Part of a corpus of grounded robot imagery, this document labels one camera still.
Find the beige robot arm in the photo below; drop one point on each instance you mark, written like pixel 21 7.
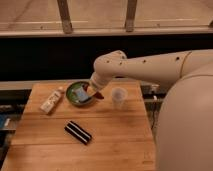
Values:
pixel 184 137

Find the wooden cutting board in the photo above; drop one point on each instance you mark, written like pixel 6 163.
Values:
pixel 121 138

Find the black white striped box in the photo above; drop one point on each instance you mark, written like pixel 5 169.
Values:
pixel 79 133

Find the green ceramic bowl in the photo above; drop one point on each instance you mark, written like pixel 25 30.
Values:
pixel 72 98

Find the blue item in bowl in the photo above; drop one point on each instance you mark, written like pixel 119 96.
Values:
pixel 81 94

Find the clear plastic cup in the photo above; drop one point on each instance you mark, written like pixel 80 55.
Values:
pixel 118 96

